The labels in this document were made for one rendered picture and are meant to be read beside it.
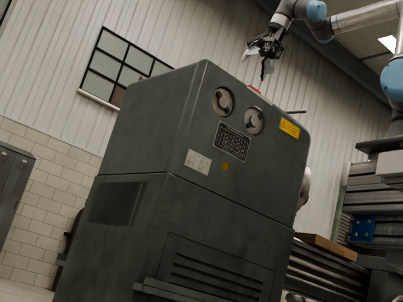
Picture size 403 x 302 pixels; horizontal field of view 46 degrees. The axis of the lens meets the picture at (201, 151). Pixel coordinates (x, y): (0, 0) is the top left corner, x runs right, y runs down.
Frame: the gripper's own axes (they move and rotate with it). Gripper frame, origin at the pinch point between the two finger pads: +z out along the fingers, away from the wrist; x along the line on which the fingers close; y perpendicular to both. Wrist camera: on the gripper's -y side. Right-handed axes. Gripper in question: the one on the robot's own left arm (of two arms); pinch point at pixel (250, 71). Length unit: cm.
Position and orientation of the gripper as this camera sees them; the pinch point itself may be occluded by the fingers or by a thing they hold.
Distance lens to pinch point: 191.3
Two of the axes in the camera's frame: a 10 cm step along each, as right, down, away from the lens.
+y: 6.4, 2.4, -7.3
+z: -4.6, 8.8, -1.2
